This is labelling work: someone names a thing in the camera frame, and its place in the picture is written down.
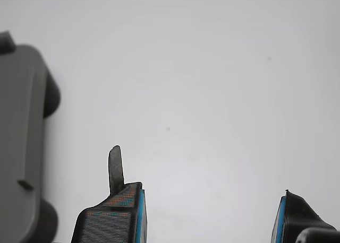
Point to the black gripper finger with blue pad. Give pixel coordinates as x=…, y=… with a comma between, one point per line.
x=111, y=221
x=292, y=216

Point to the grey frame holder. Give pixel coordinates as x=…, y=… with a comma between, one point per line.
x=21, y=121

